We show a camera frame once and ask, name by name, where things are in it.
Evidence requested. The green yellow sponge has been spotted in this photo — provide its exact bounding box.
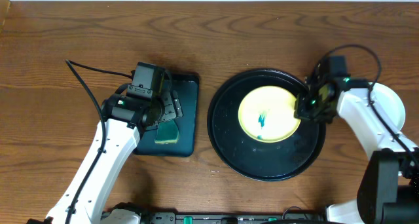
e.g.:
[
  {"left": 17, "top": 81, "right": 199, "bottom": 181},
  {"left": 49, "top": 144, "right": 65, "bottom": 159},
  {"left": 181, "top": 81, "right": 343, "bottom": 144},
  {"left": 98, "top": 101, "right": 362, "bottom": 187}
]
[{"left": 155, "top": 120, "right": 179, "bottom": 144}]

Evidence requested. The yellow plate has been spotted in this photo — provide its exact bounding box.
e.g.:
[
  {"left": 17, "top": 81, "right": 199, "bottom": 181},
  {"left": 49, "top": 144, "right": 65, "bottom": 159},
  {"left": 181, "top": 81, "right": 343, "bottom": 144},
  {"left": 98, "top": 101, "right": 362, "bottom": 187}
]
[{"left": 238, "top": 86, "right": 301, "bottom": 143}]

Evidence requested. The pale green plate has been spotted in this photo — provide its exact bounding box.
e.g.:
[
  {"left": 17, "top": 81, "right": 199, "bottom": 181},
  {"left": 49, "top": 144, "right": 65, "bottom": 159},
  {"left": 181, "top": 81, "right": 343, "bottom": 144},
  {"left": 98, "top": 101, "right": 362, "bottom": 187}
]
[{"left": 373, "top": 83, "right": 406, "bottom": 130}]

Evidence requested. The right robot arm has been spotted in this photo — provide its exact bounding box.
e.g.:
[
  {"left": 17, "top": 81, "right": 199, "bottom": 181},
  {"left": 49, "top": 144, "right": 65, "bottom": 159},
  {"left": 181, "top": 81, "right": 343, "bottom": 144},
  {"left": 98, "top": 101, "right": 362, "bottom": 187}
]
[{"left": 295, "top": 77, "right": 418, "bottom": 223}]

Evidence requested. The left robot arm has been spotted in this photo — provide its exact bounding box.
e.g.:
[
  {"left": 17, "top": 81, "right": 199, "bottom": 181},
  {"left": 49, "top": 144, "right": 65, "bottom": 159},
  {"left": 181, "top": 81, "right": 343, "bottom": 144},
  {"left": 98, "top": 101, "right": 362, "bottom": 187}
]
[{"left": 44, "top": 86, "right": 182, "bottom": 223}]

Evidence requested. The dark rectangular tray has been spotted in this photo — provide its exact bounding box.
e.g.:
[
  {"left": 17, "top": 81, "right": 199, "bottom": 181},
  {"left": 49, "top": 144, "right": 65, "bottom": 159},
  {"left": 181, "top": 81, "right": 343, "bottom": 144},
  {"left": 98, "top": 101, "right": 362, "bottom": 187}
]
[{"left": 133, "top": 73, "right": 199, "bottom": 157}]

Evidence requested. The round black tray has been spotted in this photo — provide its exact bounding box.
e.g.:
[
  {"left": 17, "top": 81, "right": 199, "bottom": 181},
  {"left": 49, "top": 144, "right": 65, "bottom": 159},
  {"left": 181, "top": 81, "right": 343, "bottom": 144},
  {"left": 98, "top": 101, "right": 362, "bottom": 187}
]
[{"left": 207, "top": 69, "right": 326, "bottom": 181}]

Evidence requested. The left black cable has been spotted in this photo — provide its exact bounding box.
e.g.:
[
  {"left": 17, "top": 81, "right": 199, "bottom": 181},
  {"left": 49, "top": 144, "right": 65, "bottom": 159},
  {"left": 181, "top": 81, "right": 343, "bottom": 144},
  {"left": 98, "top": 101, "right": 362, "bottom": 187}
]
[{"left": 64, "top": 59, "right": 135, "bottom": 224}]

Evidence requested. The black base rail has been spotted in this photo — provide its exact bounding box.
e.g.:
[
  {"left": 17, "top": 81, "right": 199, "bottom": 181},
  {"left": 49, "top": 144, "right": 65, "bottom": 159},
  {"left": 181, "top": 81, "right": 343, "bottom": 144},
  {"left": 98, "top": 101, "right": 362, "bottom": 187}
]
[{"left": 139, "top": 212, "right": 325, "bottom": 224}]

